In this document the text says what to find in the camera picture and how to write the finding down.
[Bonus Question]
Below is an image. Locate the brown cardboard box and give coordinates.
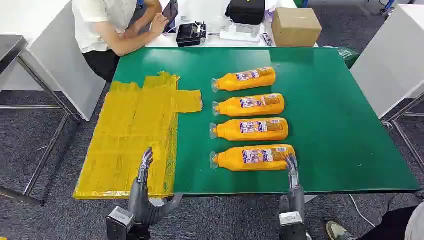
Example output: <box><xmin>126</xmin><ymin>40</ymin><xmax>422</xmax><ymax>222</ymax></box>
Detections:
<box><xmin>271</xmin><ymin>7</ymin><xmax>323</xmax><ymax>48</ymax></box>

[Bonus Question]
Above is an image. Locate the white desk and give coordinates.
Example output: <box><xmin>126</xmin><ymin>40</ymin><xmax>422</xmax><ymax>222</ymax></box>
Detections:
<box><xmin>145</xmin><ymin>0</ymin><xmax>319</xmax><ymax>48</ymax></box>

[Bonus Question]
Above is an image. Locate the person's shoe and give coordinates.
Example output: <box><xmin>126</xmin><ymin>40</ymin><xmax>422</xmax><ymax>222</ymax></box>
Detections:
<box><xmin>326</xmin><ymin>221</ymin><xmax>357</xmax><ymax>240</ymax></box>

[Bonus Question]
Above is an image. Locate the white panel table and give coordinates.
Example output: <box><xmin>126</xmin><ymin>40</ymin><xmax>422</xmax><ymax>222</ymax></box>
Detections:
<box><xmin>0</xmin><ymin>0</ymin><xmax>107</xmax><ymax>122</ymax></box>

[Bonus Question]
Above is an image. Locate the green table mat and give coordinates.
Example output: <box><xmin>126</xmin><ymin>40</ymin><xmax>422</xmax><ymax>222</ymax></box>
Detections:
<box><xmin>112</xmin><ymin>47</ymin><xmax>422</xmax><ymax>196</ymax></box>

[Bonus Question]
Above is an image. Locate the person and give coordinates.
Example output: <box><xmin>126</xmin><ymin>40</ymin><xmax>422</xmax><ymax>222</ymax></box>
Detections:
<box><xmin>71</xmin><ymin>0</ymin><xmax>170</xmax><ymax>84</ymax></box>

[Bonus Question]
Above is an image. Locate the white floor cable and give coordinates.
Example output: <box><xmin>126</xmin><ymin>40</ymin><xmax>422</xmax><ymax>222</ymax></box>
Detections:
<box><xmin>347</xmin><ymin>194</ymin><xmax>377</xmax><ymax>229</ymax></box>

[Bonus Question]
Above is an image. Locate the black device case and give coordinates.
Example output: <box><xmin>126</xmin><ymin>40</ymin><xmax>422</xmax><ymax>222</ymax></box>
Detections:
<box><xmin>176</xmin><ymin>21</ymin><xmax>208</xmax><ymax>48</ymax></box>

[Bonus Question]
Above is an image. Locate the steel frame table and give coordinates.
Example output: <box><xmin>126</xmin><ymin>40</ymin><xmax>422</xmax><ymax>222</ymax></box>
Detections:
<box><xmin>0</xmin><ymin>34</ymin><xmax>82</xmax><ymax>206</ymax></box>

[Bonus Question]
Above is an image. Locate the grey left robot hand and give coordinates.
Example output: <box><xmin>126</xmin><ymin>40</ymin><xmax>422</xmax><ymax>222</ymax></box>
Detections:
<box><xmin>127</xmin><ymin>147</ymin><xmax>184</xmax><ymax>227</ymax></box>

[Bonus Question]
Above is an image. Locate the black bag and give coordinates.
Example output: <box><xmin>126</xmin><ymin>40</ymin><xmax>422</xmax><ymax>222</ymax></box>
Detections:
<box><xmin>225</xmin><ymin>0</ymin><xmax>267</xmax><ymax>26</ymax></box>

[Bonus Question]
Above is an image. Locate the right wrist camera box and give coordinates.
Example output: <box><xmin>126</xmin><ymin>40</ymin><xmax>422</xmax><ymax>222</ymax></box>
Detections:
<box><xmin>279</xmin><ymin>211</ymin><xmax>304</xmax><ymax>227</ymax></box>

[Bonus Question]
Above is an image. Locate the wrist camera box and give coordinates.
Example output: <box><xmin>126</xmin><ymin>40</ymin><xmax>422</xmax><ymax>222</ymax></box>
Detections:
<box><xmin>105</xmin><ymin>206</ymin><xmax>135</xmax><ymax>240</ymax></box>
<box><xmin>279</xmin><ymin>211</ymin><xmax>304</xmax><ymax>227</ymax></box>

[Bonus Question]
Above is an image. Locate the dark tablet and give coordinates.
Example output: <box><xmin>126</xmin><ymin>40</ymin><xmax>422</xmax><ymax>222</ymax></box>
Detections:
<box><xmin>161</xmin><ymin>0</ymin><xmax>180</xmax><ymax>34</ymax></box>

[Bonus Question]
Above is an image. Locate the white table with steel legs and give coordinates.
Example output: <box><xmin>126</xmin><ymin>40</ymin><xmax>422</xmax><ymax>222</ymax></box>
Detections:
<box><xmin>350</xmin><ymin>3</ymin><xmax>424</xmax><ymax>173</ymax></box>

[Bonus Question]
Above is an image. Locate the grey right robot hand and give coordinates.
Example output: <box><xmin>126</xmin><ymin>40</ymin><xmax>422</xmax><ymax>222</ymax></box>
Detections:
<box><xmin>279</xmin><ymin>155</ymin><xmax>306</xmax><ymax>216</ymax></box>

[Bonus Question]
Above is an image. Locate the green bag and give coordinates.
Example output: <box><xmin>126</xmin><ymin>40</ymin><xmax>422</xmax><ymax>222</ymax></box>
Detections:
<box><xmin>336</xmin><ymin>47</ymin><xmax>360</xmax><ymax>70</ymax></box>

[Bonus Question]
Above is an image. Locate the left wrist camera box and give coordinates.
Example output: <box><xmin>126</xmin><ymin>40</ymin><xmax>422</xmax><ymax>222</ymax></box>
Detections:
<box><xmin>105</xmin><ymin>206</ymin><xmax>135</xmax><ymax>240</ymax></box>

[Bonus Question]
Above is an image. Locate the orange drink bottle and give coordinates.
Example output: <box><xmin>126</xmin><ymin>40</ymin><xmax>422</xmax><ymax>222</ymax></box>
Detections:
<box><xmin>210</xmin><ymin>66</ymin><xmax>277</xmax><ymax>93</ymax></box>
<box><xmin>211</xmin><ymin>93</ymin><xmax>286</xmax><ymax>118</ymax></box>
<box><xmin>209</xmin><ymin>144</ymin><xmax>297</xmax><ymax>172</ymax></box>
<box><xmin>209</xmin><ymin>117</ymin><xmax>290</xmax><ymax>142</ymax></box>

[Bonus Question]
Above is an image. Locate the person's leg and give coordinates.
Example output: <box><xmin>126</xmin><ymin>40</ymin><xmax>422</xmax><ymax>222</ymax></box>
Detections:
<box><xmin>356</xmin><ymin>202</ymin><xmax>424</xmax><ymax>240</ymax></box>

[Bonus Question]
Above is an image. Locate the person's hand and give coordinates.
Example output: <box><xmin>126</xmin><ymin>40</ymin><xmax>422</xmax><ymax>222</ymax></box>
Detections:
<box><xmin>149</xmin><ymin>12</ymin><xmax>170</xmax><ymax>37</ymax></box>

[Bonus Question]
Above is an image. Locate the white power strip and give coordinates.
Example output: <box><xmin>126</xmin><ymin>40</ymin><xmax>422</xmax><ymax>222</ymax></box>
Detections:
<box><xmin>219</xmin><ymin>24</ymin><xmax>261</xmax><ymax>43</ymax></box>

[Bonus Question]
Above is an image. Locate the black cable bundle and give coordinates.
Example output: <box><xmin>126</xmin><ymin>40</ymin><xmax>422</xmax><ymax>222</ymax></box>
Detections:
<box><xmin>259</xmin><ymin>32</ymin><xmax>274</xmax><ymax>47</ymax></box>

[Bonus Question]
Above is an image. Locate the yellow plastic sheet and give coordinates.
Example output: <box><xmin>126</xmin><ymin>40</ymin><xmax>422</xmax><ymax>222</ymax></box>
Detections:
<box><xmin>72</xmin><ymin>71</ymin><xmax>204</xmax><ymax>201</ymax></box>

